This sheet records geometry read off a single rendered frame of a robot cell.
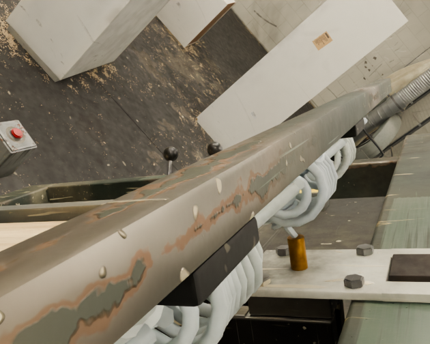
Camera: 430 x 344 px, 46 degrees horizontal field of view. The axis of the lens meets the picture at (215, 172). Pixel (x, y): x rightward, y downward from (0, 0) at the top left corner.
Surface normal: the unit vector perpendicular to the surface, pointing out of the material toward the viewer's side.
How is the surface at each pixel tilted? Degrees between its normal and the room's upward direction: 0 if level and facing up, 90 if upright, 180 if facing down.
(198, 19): 90
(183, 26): 90
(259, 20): 90
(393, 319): 59
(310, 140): 31
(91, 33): 90
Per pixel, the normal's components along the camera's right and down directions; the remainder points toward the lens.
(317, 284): -0.15, -0.98
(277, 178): 0.91, -0.07
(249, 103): -0.27, 0.36
